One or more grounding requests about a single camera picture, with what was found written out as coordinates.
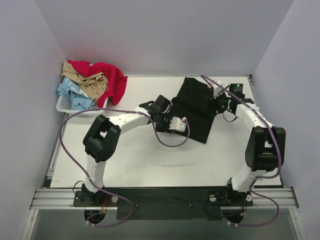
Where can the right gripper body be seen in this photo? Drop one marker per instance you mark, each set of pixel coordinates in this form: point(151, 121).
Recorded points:
point(216, 101)

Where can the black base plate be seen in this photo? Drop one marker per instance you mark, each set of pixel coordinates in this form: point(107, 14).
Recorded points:
point(167, 203)

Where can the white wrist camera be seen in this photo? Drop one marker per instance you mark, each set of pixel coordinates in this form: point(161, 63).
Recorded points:
point(216, 87)
point(178, 124)

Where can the white plastic basket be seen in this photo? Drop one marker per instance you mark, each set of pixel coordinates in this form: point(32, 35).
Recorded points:
point(64, 105)

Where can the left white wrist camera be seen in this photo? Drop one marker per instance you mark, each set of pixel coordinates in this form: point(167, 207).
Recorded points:
point(178, 124)

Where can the aluminium frame rail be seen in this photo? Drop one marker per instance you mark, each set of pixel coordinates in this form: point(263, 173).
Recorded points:
point(63, 199)

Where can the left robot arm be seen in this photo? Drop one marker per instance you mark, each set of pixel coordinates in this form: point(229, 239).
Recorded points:
point(102, 138)

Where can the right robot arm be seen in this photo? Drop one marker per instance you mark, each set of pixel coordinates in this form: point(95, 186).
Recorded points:
point(265, 150)

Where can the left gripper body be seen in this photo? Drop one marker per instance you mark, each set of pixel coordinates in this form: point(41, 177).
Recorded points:
point(163, 124)

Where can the black t shirt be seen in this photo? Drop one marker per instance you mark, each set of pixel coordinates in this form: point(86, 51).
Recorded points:
point(193, 102)

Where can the light blue t shirt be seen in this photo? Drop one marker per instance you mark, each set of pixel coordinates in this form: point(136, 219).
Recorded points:
point(79, 99)

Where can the red t shirt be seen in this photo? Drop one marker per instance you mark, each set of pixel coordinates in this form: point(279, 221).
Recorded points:
point(117, 81)

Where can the tan t shirt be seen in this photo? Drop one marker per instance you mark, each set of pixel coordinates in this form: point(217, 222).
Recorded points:
point(94, 85)

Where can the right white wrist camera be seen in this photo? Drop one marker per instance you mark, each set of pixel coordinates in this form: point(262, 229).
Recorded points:
point(216, 87)

